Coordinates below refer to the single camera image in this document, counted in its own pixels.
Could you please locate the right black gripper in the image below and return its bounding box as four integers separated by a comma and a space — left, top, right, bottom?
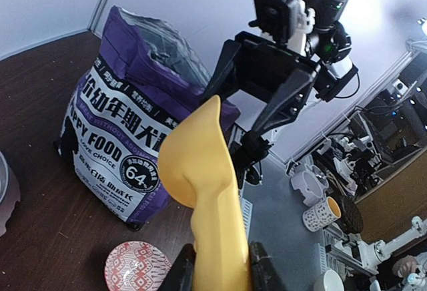
200, 32, 320, 151

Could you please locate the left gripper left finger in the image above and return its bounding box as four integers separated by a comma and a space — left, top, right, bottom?
159, 244, 196, 291

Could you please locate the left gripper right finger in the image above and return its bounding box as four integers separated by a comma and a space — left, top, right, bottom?
249, 242, 288, 291

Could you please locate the yellow plastic scoop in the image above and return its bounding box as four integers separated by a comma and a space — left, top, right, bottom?
157, 95, 252, 290

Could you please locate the purple puppy food bag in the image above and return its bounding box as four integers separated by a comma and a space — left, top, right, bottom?
53, 5, 242, 232

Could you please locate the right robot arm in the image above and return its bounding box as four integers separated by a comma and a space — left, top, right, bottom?
201, 0, 358, 146

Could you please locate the pink double pet feeder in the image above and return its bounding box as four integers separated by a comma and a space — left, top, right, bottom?
0, 153, 21, 236

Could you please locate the red patterned ceramic dish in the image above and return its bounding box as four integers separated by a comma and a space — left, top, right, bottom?
104, 241, 171, 290

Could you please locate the white scalloped ceramic bowl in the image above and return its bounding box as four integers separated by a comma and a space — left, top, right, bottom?
312, 269, 345, 291

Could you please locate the white patterned yellow cup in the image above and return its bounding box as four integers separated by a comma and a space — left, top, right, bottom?
302, 196, 342, 232

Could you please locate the black rubber wheel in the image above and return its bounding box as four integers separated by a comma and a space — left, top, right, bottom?
332, 194, 364, 234

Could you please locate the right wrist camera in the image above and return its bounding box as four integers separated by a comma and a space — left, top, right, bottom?
248, 0, 316, 57

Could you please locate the left aluminium frame post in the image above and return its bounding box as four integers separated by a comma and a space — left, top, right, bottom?
87, 0, 123, 33

